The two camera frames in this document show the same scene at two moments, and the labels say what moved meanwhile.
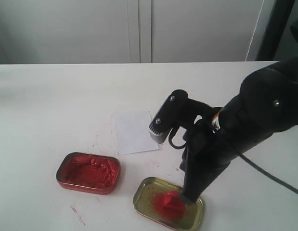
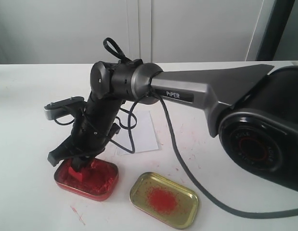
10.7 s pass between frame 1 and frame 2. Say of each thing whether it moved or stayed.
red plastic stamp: moved
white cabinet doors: stayed
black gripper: moved
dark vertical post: stayed
